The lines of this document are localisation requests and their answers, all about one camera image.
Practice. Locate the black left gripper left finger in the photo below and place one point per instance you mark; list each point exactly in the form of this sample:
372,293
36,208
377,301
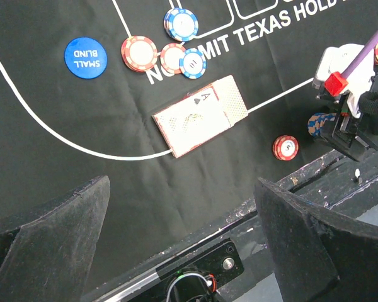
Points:
46,253

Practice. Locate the blue small blind button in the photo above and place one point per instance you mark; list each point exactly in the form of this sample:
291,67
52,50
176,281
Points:
85,57

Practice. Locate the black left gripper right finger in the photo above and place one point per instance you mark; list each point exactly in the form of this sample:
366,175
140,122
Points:
318,254

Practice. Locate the red playing card deck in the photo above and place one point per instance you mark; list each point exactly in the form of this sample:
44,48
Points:
201,116

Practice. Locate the red poker chip stack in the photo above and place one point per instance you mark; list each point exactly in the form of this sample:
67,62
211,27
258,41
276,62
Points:
285,147

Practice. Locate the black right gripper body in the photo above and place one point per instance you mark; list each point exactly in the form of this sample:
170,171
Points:
347,134

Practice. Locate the black texas holdem poker mat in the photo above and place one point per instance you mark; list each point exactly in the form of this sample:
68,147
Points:
58,131

